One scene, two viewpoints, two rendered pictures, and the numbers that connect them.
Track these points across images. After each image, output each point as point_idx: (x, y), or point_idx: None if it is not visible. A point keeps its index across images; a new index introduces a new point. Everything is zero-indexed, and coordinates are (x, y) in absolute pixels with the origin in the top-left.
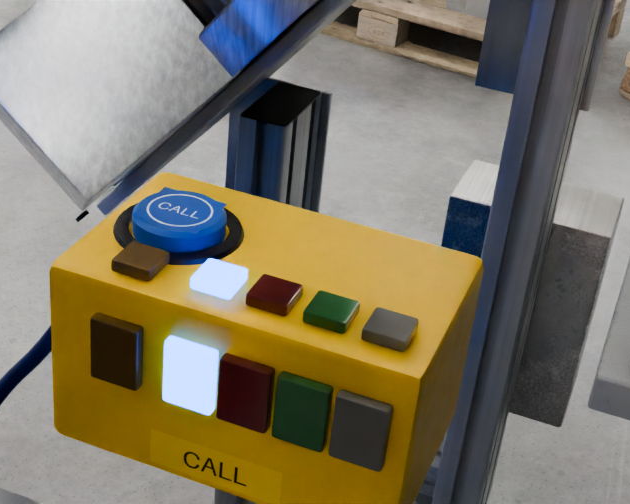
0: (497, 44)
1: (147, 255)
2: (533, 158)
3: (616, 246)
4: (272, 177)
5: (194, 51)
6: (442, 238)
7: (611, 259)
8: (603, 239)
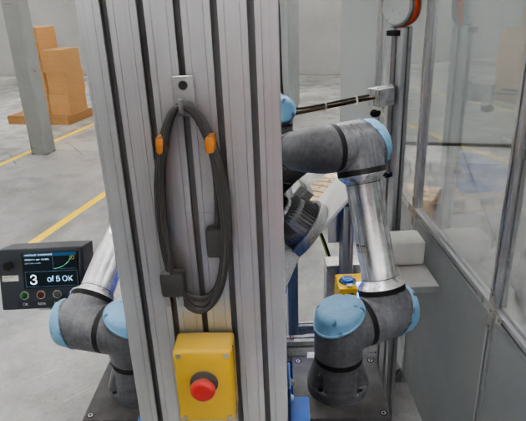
0: (331, 234)
1: (350, 284)
2: (347, 254)
3: (312, 266)
4: (295, 273)
5: (292, 254)
6: (326, 275)
7: (313, 270)
8: (359, 265)
